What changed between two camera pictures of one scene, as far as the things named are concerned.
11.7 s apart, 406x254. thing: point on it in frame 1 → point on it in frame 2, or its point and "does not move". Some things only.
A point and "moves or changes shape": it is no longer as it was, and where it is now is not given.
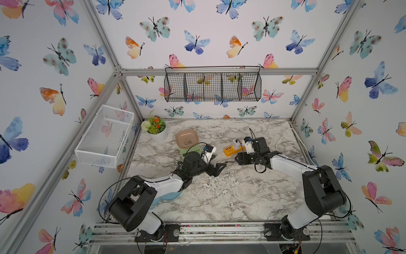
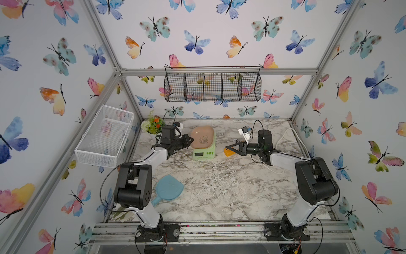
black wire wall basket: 213,83 does not move
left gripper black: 214,173 → 186,143
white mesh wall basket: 105,138 does not move
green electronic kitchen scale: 199,148 moves or changes shape
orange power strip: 230,151 does not move
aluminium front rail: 110,233 does not move
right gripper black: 242,156 → 242,145
